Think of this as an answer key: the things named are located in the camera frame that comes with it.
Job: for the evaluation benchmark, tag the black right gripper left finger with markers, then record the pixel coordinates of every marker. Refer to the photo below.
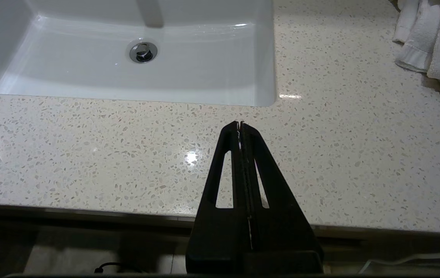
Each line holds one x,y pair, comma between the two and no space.
212,231

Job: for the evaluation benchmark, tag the white sink basin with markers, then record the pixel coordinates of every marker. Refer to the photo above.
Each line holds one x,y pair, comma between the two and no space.
69,58

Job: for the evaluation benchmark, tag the chrome drain stopper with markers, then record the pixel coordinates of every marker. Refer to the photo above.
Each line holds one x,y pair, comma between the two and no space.
142,52

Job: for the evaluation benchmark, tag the white towel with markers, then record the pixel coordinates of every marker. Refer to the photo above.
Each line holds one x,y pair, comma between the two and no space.
436,42

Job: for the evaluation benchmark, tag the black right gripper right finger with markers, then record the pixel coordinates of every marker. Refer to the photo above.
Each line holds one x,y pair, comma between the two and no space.
281,231

